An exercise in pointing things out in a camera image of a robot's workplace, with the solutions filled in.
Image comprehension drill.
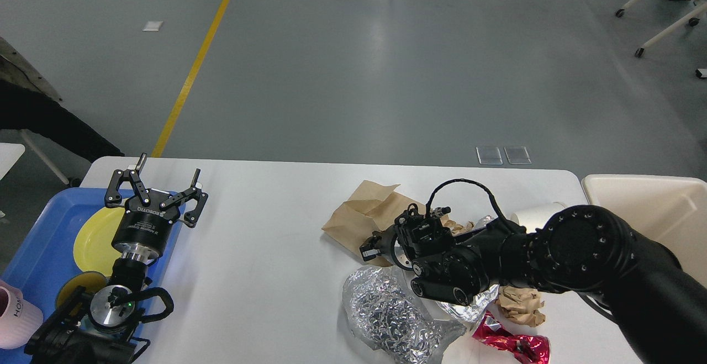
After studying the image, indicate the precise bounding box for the crumpled aluminium foil upper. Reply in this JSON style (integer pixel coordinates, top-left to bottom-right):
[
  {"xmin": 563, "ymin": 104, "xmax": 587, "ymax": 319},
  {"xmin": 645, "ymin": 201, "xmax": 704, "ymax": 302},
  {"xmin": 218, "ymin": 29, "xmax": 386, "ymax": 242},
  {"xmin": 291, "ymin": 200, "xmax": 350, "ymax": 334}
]
[{"xmin": 436, "ymin": 215, "xmax": 500, "ymax": 325}]

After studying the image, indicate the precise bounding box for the crushed red can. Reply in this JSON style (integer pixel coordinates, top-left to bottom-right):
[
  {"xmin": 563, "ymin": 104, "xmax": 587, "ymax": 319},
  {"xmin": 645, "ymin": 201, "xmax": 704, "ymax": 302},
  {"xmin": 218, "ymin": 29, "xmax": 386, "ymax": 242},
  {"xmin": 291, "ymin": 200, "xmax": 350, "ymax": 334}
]
[{"xmin": 472, "ymin": 311, "xmax": 551, "ymax": 363}]

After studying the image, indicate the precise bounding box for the small white side table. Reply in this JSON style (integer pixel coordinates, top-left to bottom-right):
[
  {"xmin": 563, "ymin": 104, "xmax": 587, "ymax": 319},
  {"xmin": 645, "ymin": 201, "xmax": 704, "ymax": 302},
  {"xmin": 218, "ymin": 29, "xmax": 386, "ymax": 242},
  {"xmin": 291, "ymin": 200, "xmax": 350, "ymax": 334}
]
[{"xmin": 0, "ymin": 143, "xmax": 72, "ymax": 187}]

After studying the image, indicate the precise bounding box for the crumpled aluminium foil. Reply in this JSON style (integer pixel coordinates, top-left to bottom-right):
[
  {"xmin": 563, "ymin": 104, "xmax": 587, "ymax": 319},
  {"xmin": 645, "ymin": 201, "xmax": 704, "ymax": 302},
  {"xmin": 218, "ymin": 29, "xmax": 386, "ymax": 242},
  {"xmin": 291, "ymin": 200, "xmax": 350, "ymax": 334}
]
[
  {"xmin": 436, "ymin": 215, "xmax": 500, "ymax": 325},
  {"xmin": 342, "ymin": 265, "xmax": 467, "ymax": 363}
]

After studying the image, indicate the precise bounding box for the dark green mug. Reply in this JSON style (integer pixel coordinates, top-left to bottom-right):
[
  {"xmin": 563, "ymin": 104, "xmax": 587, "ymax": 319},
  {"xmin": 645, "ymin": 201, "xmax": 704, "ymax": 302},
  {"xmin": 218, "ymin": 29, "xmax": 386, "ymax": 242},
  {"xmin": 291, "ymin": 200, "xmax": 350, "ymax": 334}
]
[{"xmin": 55, "ymin": 271, "xmax": 108, "ymax": 320}]

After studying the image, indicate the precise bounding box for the yellow plastic plate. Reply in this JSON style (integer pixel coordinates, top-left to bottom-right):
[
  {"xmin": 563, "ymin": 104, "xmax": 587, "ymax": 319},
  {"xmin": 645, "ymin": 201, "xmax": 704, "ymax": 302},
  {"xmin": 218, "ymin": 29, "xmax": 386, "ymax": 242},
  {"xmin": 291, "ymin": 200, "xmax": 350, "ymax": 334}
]
[{"xmin": 73, "ymin": 208, "xmax": 124, "ymax": 277}]

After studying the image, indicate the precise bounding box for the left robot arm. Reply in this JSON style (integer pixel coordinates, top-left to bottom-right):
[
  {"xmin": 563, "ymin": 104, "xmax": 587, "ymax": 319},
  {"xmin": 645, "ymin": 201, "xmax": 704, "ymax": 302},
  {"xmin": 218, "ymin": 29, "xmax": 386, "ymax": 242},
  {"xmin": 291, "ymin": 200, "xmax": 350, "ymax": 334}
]
[{"xmin": 24, "ymin": 154, "xmax": 209, "ymax": 363}]

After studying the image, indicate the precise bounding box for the brown paper ball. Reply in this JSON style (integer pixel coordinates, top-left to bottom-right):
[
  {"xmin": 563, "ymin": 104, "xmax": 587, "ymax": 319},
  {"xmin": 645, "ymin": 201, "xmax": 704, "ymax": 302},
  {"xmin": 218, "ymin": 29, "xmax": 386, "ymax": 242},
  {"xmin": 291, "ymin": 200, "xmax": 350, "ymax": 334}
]
[{"xmin": 442, "ymin": 219, "xmax": 475, "ymax": 236}]

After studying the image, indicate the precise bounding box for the white plastic bin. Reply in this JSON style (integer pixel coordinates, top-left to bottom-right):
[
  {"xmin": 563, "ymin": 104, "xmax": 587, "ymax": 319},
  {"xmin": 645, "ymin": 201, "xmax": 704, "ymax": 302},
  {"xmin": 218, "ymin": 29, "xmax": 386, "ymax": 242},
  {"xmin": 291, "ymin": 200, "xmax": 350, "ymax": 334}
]
[{"xmin": 582, "ymin": 173, "xmax": 706, "ymax": 286}]

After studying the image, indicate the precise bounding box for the white chair base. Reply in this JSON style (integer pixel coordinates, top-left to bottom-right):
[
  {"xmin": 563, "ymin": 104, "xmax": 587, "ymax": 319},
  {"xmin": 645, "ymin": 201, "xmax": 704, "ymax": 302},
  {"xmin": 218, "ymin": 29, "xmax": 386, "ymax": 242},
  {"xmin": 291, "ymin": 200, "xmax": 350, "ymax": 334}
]
[{"xmin": 614, "ymin": 0, "xmax": 705, "ymax": 59}]

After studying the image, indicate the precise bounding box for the small brown paper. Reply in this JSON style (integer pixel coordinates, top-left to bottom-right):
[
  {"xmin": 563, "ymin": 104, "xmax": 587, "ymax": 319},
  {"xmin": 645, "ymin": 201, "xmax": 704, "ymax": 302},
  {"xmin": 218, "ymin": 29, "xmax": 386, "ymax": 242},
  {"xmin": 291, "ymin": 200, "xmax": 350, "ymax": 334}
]
[{"xmin": 495, "ymin": 286, "xmax": 546, "ymax": 327}]

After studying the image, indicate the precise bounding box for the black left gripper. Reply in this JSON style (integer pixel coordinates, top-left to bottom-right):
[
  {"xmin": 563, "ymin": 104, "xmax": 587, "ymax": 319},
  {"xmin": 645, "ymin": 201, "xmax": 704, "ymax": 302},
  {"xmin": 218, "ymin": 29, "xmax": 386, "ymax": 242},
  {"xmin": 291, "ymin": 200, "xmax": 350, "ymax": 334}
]
[{"xmin": 104, "ymin": 152, "xmax": 209, "ymax": 265}]

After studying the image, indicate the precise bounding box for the brown paper bag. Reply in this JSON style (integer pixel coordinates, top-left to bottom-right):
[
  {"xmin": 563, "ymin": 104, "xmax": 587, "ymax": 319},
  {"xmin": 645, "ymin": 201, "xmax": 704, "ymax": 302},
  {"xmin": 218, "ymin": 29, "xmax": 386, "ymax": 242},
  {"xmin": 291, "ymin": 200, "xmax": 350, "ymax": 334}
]
[{"xmin": 321, "ymin": 180, "xmax": 424, "ymax": 264}]

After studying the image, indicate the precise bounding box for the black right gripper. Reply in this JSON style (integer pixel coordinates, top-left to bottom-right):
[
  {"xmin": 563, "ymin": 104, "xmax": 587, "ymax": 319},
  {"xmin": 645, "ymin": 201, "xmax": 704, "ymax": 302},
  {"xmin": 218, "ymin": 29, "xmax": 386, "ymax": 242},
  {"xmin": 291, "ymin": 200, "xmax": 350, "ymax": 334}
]
[{"xmin": 359, "ymin": 215, "xmax": 458, "ymax": 272}]

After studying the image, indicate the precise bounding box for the white paper cup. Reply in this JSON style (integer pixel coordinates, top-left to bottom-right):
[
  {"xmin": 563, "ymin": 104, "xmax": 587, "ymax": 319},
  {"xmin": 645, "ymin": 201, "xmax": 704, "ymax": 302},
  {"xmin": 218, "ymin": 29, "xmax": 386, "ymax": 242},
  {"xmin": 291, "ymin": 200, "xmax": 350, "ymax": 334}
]
[{"xmin": 510, "ymin": 202, "xmax": 567, "ymax": 233}]

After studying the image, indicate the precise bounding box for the pink mug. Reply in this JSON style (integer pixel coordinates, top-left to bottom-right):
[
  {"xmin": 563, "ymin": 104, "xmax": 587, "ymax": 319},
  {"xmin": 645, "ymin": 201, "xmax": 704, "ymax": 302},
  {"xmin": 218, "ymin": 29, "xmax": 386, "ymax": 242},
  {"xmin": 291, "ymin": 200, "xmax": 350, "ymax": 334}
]
[{"xmin": 1, "ymin": 281, "xmax": 44, "ymax": 350}]

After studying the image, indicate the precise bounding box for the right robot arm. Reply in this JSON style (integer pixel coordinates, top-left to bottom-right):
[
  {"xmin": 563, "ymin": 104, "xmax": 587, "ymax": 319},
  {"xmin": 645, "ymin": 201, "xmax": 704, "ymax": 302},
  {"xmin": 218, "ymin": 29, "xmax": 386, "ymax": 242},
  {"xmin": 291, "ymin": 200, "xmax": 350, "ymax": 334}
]
[{"xmin": 360, "ymin": 193, "xmax": 706, "ymax": 363}]

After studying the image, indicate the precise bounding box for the crumpled aluminium foil lower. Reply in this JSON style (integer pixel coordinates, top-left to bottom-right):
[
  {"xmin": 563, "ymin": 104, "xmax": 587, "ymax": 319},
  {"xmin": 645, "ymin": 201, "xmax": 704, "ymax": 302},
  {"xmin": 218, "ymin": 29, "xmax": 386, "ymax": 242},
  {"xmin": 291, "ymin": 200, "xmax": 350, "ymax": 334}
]
[{"xmin": 342, "ymin": 265, "xmax": 467, "ymax": 363}]

